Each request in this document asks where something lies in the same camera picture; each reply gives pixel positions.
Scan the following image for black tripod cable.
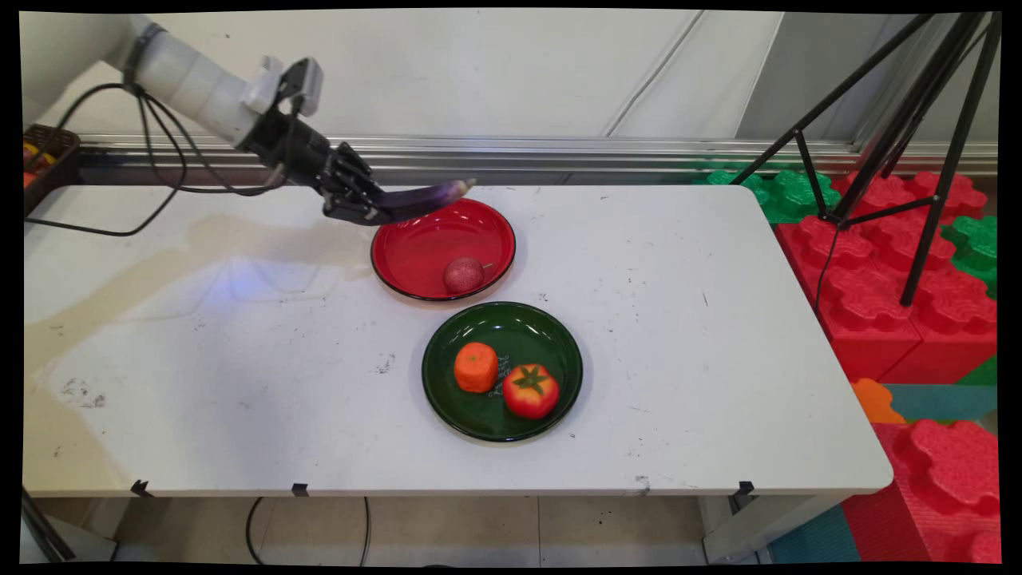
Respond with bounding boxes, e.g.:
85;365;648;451
814;226;841;314

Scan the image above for dark table leg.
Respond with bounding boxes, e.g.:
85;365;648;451
20;487;77;565

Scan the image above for brown wicker basket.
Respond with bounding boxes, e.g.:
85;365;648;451
22;124;81;217

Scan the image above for red toy tomato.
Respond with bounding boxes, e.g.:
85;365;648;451
502;363;561;420

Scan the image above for green foam block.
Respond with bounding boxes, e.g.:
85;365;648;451
693;166;841;225
941;214;1000;298

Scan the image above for black floor cable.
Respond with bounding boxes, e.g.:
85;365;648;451
244;497;373;567

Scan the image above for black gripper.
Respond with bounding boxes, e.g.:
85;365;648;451
238;108;394;227

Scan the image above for red foam block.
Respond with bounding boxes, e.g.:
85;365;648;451
841;418;1003;565
878;268;999;386
774;214;924;384
830;169;989;226

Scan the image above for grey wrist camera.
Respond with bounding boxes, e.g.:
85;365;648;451
244;55;325;117

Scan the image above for black cable strap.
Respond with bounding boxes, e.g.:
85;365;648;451
121;22;167;87

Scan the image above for red enamel plate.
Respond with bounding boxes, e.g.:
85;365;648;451
370;197;517;302

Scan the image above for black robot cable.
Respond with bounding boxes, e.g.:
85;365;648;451
24;83;188;238
137;92;287;197

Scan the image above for green enamel plate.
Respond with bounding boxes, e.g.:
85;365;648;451
422;301;584;443

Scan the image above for aluminium wall rail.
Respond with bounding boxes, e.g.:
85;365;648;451
78;134;999;178

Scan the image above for orange toy fruit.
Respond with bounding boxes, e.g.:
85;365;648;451
454;342;499;394

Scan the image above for white table leg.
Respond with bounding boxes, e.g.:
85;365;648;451
701;494;849;565

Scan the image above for toy food pieces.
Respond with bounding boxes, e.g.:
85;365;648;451
23;142;58;189

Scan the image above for red toy onion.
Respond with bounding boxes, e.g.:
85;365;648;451
444;256;486;294

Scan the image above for purple toy eggplant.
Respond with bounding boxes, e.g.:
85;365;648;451
374;178;477;224

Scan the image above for teal foam mat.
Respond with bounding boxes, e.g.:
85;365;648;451
881;383;999;423

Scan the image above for black tripod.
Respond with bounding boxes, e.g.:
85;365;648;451
730;11;1003;308

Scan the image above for orange foam piece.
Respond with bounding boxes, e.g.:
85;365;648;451
850;378;908;425

